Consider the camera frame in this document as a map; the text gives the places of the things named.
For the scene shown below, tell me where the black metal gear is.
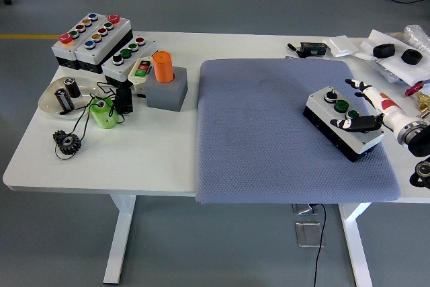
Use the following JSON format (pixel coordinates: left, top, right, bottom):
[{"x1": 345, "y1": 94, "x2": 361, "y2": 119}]
[{"x1": 52, "y1": 130, "x2": 83, "y2": 156}]

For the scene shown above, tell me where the four-button white control box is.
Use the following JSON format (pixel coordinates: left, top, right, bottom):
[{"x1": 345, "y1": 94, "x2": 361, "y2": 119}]
[
  {"x1": 303, "y1": 86, "x2": 385, "y2": 163},
  {"x1": 101, "y1": 35, "x2": 159, "y2": 88}
]

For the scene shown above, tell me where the grey block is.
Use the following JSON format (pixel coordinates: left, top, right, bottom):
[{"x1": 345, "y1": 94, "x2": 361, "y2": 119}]
[{"x1": 143, "y1": 67, "x2": 189, "y2": 112}]

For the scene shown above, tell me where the orange cylinder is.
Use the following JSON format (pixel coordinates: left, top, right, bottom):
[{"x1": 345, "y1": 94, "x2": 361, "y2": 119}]
[{"x1": 152, "y1": 50, "x2": 175, "y2": 84}]

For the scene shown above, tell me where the clear plastic bag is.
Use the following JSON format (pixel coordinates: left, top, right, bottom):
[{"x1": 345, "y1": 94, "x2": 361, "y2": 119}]
[{"x1": 373, "y1": 59, "x2": 402, "y2": 83}]

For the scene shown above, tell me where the white paper sheet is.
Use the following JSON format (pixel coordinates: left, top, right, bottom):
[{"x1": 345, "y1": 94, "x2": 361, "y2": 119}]
[{"x1": 352, "y1": 29, "x2": 430, "y2": 87}]

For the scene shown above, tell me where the dark cylindrical capacitor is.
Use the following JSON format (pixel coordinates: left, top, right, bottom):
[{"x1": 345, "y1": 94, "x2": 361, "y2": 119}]
[
  {"x1": 54, "y1": 87, "x2": 75, "y2": 112},
  {"x1": 63, "y1": 77, "x2": 82, "y2": 99}
]

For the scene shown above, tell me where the green cylinder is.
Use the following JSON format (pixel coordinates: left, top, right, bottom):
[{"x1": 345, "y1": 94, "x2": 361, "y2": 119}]
[{"x1": 89, "y1": 97, "x2": 120, "y2": 130}]

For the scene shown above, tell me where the five-button box with mushroom button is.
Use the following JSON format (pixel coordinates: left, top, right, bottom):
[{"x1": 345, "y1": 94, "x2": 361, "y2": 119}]
[
  {"x1": 51, "y1": 13, "x2": 103, "y2": 70},
  {"x1": 73, "y1": 14, "x2": 134, "y2": 75}
]

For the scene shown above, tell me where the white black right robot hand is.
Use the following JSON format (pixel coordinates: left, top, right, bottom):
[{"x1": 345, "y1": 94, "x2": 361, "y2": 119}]
[{"x1": 330, "y1": 78, "x2": 418, "y2": 135}]

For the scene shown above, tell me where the brass valve body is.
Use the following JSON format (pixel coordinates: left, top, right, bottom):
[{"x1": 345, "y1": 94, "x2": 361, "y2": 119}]
[{"x1": 415, "y1": 91, "x2": 430, "y2": 115}]

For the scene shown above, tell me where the black foam ring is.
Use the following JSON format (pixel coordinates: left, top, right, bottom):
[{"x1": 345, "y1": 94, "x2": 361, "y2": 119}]
[
  {"x1": 401, "y1": 49, "x2": 423, "y2": 66},
  {"x1": 373, "y1": 43, "x2": 396, "y2": 59}
]

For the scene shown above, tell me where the clear bubble wrap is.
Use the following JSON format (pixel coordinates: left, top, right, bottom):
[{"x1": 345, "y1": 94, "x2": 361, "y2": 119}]
[{"x1": 402, "y1": 24, "x2": 430, "y2": 54}]

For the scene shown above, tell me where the metal floor outlet plate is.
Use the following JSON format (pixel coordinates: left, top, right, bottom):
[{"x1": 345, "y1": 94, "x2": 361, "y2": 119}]
[{"x1": 295, "y1": 221, "x2": 325, "y2": 249}]

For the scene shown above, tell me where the clear shallow dish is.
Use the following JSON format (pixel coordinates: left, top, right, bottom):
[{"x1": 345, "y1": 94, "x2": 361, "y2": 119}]
[{"x1": 38, "y1": 77, "x2": 101, "y2": 120}]

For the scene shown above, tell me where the small black adapter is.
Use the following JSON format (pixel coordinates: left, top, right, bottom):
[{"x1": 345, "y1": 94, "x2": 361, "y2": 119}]
[{"x1": 116, "y1": 87, "x2": 134, "y2": 115}]

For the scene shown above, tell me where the grey-blue textured mat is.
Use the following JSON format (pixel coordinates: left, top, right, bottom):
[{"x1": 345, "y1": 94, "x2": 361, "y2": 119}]
[{"x1": 194, "y1": 58, "x2": 401, "y2": 205}]

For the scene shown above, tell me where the red valve handle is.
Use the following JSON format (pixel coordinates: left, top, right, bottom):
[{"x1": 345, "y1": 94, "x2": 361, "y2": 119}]
[{"x1": 404, "y1": 82, "x2": 426, "y2": 97}]

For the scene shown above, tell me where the black module with green terminal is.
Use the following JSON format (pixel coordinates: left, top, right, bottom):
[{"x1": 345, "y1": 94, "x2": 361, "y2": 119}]
[{"x1": 300, "y1": 42, "x2": 327, "y2": 58}]

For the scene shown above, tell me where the white table leg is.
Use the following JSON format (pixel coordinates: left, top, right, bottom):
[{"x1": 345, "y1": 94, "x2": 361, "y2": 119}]
[
  {"x1": 102, "y1": 194, "x2": 137, "y2": 284},
  {"x1": 337, "y1": 202, "x2": 374, "y2": 287}
]

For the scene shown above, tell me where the thin black wire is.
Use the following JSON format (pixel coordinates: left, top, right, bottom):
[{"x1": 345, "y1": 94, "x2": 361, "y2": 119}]
[{"x1": 55, "y1": 81, "x2": 136, "y2": 161}]

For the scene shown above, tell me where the cream red-green switch box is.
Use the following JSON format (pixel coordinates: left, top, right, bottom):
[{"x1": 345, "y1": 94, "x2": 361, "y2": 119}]
[{"x1": 128, "y1": 56, "x2": 156, "y2": 96}]

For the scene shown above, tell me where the metal floor socket box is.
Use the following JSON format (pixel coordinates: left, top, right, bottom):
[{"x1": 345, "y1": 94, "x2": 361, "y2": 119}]
[{"x1": 292, "y1": 203, "x2": 320, "y2": 216}]

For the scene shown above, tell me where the black floor cable under table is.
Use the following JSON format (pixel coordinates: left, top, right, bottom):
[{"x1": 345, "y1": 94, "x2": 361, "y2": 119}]
[{"x1": 312, "y1": 203, "x2": 328, "y2": 287}]

